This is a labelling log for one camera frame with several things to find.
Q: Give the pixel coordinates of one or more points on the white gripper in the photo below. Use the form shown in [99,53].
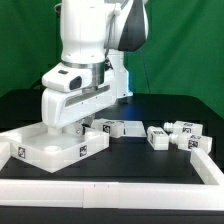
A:
[60,109]

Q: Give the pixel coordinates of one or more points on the white square tabletop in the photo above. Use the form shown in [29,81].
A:
[48,149]

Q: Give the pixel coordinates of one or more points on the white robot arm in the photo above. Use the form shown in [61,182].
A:
[79,86]

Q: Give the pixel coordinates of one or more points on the white tag base sheet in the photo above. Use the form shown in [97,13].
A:
[134,129]

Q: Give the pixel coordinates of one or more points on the white U-shaped fence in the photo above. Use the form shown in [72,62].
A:
[209,195]

